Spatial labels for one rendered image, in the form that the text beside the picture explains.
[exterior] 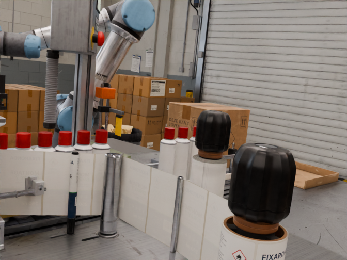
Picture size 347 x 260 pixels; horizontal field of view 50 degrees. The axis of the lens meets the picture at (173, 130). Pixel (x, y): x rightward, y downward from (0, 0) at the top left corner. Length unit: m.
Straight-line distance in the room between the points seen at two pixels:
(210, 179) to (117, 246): 0.25
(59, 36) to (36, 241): 0.48
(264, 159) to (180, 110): 1.22
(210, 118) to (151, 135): 4.17
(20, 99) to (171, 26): 3.26
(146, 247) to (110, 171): 0.18
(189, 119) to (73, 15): 0.81
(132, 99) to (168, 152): 3.87
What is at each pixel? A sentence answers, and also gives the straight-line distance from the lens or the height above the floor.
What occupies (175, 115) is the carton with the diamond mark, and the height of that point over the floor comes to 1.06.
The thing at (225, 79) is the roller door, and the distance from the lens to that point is 5.90.
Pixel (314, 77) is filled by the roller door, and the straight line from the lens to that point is 5.33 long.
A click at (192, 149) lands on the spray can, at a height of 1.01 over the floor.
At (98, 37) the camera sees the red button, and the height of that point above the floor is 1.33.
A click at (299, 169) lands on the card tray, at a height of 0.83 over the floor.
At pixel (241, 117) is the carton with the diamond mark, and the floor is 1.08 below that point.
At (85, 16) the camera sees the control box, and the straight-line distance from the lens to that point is 0.99.
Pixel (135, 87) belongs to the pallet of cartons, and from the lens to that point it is 4.99.
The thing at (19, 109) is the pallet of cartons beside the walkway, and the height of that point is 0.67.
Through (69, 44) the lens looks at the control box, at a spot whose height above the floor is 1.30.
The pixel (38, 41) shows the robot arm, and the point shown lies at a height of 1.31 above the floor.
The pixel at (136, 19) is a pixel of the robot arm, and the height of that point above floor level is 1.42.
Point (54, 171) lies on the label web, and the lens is 0.86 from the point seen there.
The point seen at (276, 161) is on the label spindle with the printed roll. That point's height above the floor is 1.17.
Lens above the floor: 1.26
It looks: 9 degrees down
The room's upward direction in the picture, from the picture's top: 6 degrees clockwise
